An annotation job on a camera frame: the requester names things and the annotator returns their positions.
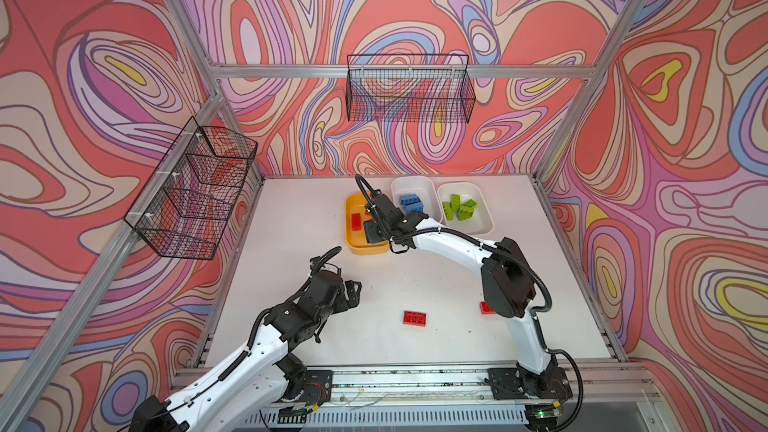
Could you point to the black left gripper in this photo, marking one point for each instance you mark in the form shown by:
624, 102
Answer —
342, 303

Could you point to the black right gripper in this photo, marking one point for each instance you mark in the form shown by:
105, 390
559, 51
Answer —
370, 231

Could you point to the red lego brick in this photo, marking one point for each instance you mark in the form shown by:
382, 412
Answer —
486, 309
356, 222
413, 318

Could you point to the blue lego brick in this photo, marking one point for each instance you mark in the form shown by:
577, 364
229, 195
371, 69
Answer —
416, 207
409, 200

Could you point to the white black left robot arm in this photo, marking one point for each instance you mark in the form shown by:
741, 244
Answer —
262, 371

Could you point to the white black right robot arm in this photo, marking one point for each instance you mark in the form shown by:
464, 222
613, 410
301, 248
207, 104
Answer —
510, 287

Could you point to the yellow plastic bin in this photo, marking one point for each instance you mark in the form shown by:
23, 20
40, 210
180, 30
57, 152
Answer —
357, 241

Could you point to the white middle plastic bin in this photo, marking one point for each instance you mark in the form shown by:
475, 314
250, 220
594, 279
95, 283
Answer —
424, 188

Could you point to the white plastic bin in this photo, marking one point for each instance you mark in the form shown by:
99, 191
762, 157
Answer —
424, 188
481, 223

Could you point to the white right plastic bin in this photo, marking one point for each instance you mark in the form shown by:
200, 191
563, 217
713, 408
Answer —
481, 223

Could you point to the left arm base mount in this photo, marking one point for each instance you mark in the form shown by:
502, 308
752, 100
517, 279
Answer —
307, 394

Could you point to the aluminium rail at front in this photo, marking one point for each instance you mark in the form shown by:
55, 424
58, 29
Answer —
457, 395

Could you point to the black wire basket back wall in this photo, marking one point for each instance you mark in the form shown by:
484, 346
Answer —
405, 87

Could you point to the black wire basket wall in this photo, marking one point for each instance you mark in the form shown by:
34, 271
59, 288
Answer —
182, 213
405, 87

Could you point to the black wire basket left wall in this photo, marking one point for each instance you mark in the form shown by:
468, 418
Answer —
182, 213

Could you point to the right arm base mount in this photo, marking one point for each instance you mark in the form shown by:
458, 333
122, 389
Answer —
518, 383

